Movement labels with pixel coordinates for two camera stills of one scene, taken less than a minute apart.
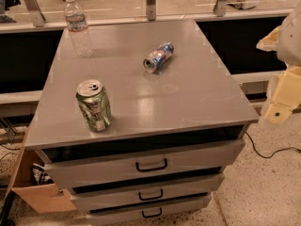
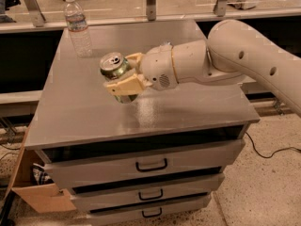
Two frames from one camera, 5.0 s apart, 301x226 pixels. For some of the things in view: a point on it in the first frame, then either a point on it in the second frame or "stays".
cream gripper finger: (269, 42) to (134, 60)
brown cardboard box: (42, 198) stays
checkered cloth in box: (39, 177) stays
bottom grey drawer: (149, 212) stays
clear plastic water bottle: (78, 27) stays
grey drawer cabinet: (174, 131) stays
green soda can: (94, 104) to (112, 65)
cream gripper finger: (286, 96) to (131, 84)
